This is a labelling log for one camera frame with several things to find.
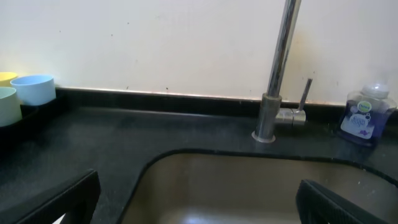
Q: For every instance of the steel sink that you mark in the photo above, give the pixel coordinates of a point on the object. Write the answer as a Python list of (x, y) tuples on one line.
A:
[(248, 189)]

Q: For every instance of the blue cup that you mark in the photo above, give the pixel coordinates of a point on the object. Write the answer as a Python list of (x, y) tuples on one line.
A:
[(34, 90)]

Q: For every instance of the yellow cup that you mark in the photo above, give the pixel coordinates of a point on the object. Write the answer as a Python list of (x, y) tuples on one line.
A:
[(6, 77)]

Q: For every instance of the steel tap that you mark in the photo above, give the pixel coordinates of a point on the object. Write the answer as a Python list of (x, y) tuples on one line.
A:
[(273, 77)]

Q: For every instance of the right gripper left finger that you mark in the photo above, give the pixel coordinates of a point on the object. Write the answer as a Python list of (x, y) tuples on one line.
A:
[(62, 202)]

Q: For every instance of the green cup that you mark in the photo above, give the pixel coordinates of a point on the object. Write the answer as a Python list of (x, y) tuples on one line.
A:
[(9, 107)]

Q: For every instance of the black tray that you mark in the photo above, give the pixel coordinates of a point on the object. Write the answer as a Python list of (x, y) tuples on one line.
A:
[(34, 113)]

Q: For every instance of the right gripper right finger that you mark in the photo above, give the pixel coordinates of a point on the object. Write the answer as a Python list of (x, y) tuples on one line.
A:
[(326, 208)]

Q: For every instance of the blue soap bottle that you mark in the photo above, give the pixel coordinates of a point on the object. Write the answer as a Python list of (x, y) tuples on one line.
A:
[(363, 121)]

